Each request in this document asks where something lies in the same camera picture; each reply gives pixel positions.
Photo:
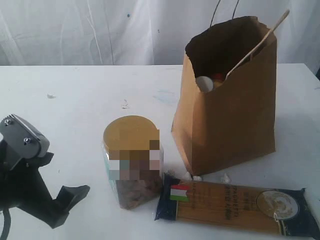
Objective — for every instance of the brown and orange snack pouch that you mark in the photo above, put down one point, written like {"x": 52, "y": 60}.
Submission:
{"x": 218, "y": 76}

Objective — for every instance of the spaghetti packet dark blue ends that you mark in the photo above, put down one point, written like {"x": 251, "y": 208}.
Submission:
{"x": 274, "y": 211}

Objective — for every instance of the white backdrop curtain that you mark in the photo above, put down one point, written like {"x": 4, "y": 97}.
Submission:
{"x": 142, "y": 32}

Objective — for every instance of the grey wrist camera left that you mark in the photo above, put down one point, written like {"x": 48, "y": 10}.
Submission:
{"x": 20, "y": 140}

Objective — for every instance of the yellow spice bottle white cap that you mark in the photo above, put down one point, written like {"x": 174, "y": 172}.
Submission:
{"x": 207, "y": 84}

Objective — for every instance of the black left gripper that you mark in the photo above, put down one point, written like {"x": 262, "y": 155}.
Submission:
{"x": 24, "y": 188}

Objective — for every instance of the nut jar with gold lid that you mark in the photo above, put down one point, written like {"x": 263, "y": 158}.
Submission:
{"x": 134, "y": 160}

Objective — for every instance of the small white paper scrap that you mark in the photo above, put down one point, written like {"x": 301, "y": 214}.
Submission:
{"x": 125, "y": 105}

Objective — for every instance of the large brown paper bag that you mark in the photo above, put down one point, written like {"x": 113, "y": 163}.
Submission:
{"x": 235, "y": 122}

